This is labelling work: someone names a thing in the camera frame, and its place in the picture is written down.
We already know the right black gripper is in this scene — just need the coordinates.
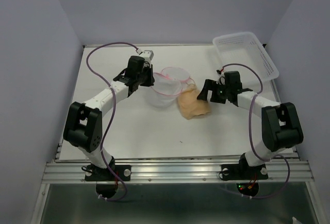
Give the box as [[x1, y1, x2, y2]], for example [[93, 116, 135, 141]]
[[195, 79, 230, 104]]

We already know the beige bra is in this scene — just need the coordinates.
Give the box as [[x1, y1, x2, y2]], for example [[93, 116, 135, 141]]
[[177, 84, 211, 120]]

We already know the white mesh laundry bag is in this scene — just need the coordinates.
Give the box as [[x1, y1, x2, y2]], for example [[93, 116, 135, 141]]
[[145, 67, 195, 108]]

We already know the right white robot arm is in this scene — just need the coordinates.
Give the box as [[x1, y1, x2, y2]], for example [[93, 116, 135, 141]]
[[197, 71, 304, 178]]

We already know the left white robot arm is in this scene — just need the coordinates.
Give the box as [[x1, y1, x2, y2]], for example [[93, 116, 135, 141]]
[[63, 50, 154, 180]]

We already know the white plastic basket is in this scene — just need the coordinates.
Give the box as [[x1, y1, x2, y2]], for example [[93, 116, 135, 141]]
[[212, 32, 279, 87]]

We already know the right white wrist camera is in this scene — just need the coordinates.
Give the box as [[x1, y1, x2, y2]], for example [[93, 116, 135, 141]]
[[217, 69, 225, 85]]

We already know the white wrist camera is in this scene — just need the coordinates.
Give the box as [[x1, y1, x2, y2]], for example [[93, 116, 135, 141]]
[[136, 49, 154, 61], [217, 69, 225, 85]]

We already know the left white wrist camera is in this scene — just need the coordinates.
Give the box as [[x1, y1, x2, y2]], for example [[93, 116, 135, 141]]
[[136, 49, 154, 61]]

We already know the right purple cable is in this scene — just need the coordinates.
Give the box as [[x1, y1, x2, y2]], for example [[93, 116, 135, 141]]
[[218, 63, 291, 200]]

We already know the purple cable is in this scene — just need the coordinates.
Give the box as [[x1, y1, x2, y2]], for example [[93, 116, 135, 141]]
[[86, 41, 141, 202], [218, 63, 291, 200]]

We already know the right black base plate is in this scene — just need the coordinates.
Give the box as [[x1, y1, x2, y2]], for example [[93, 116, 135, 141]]
[[222, 164, 269, 181]]

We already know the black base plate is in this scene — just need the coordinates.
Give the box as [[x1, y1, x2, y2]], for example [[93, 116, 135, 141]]
[[222, 164, 269, 181], [81, 164, 131, 182]]

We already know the aluminium mounting rail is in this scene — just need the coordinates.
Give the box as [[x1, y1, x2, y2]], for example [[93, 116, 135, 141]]
[[42, 157, 314, 184]]

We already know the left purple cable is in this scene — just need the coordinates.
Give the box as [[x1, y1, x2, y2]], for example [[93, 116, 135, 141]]
[[86, 41, 141, 202]]

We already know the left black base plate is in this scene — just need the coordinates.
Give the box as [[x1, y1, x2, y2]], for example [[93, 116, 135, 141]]
[[81, 164, 131, 182]]

